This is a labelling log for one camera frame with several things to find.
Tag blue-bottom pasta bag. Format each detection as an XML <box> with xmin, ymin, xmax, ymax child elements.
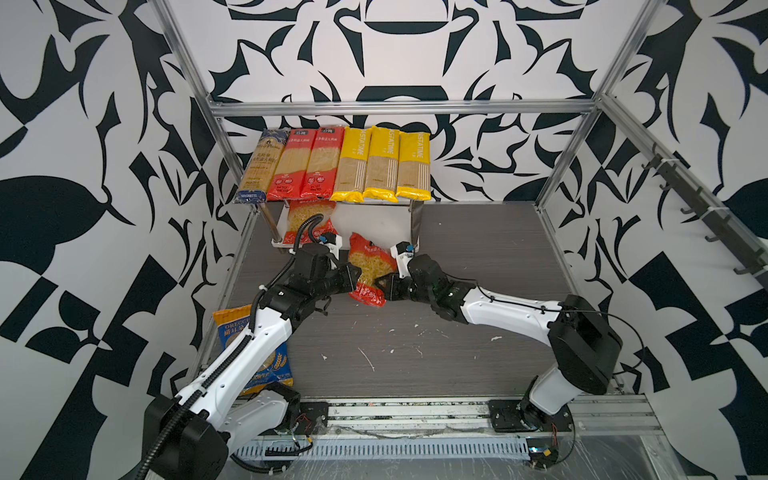
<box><xmin>213</xmin><ymin>306</ymin><xmax>294</xmax><ymax>397</ymax></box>

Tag red noodle bag long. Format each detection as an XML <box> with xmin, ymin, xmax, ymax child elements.
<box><xmin>300</xmin><ymin>126</ymin><xmax>345</xmax><ymax>199</ymax></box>

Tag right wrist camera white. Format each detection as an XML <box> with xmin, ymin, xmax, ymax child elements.
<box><xmin>390</xmin><ymin>241</ymin><xmax>417</xmax><ymax>278</ymax></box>

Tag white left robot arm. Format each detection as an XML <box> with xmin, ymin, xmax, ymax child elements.
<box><xmin>127</xmin><ymin>214</ymin><xmax>361</xmax><ymax>479</ymax></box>

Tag blue-ended spaghetti bag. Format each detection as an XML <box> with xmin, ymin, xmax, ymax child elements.
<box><xmin>234</xmin><ymin>129</ymin><xmax>290</xmax><ymax>204</ymax></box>

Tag red long spaghetti bag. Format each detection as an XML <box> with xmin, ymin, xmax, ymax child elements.
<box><xmin>267</xmin><ymin>129</ymin><xmax>318</xmax><ymax>201</ymax></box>

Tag white two-tier shelf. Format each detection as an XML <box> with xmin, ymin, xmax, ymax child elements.
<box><xmin>248</xmin><ymin>196</ymin><xmax>425</xmax><ymax>250</ymax></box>

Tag white slotted cable duct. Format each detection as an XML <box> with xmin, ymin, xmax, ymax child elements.
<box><xmin>263</xmin><ymin>436</ymin><xmax>532</xmax><ymax>462</ymax></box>

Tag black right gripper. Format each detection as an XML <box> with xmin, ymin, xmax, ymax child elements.
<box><xmin>373</xmin><ymin>273</ymin><xmax>438</xmax><ymax>309</ymax></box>

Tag aluminium frame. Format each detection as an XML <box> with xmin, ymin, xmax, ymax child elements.
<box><xmin>157</xmin><ymin>1</ymin><xmax>767</xmax><ymax>405</ymax></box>

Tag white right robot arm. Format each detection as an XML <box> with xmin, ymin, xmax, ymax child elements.
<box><xmin>374</xmin><ymin>254</ymin><xmax>623</xmax><ymax>432</ymax></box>

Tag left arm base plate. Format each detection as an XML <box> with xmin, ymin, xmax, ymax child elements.
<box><xmin>263</xmin><ymin>401</ymin><xmax>330</xmax><ymax>435</ymax></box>

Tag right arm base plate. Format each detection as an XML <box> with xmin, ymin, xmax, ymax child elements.
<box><xmin>487</xmin><ymin>399</ymin><xmax>573</xmax><ymax>433</ymax></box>

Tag yellow spaghetti bag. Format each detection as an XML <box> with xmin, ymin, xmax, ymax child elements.
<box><xmin>396</xmin><ymin>132</ymin><xmax>431</xmax><ymax>202</ymax></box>
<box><xmin>363</xmin><ymin>126</ymin><xmax>400</xmax><ymax>203</ymax></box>
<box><xmin>330</xmin><ymin>127</ymin><xmax>372</xmax><ymax>203</ymax></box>

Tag red macaroni bag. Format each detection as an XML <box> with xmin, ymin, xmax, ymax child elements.
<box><xmin>348</xmin><ymin>233</ymin><xmax>397</xmax><ymax>307</ymax></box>
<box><xmin>281</xmin><ymin>200</ymin><xmax>338</xmax><ymax>246</ymax></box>

